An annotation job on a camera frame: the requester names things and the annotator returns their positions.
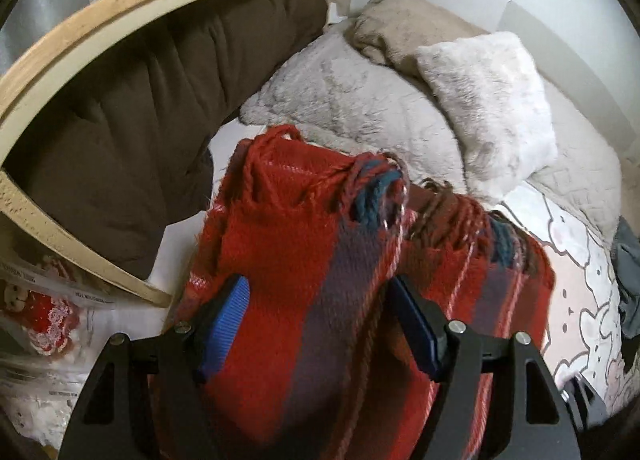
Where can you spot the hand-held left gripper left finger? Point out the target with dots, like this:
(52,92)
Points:
(227,325)

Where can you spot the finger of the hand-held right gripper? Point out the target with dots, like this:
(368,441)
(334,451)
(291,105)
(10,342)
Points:
(585,402)

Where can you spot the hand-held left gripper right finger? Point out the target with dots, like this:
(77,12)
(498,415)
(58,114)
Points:
(415,330)

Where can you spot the red plaid fringed scarf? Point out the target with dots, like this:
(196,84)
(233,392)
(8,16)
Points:
(300,260)

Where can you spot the white cartoon printed bed sheet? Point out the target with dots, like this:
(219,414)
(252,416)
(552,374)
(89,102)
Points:
(575,290)

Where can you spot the grey-blue crumpled cloth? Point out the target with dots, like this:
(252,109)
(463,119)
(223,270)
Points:
(627,270)

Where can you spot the plastic bag with red item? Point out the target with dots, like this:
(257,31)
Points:
(45,315)

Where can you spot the plastic bag with white item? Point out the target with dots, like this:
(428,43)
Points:
(35,400)

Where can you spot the brown comforter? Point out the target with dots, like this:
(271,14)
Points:
(150,129)

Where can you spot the grey fluffy blanket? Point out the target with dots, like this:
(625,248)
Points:
(360,104)

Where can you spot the white fluffy pillow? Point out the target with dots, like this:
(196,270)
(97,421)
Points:
(490,99)

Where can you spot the beige plush blanket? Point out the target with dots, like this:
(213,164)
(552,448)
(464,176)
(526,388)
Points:
(395,29)

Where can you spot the wooden shelf frame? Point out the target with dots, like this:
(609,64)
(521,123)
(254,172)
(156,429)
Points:
(75,29)

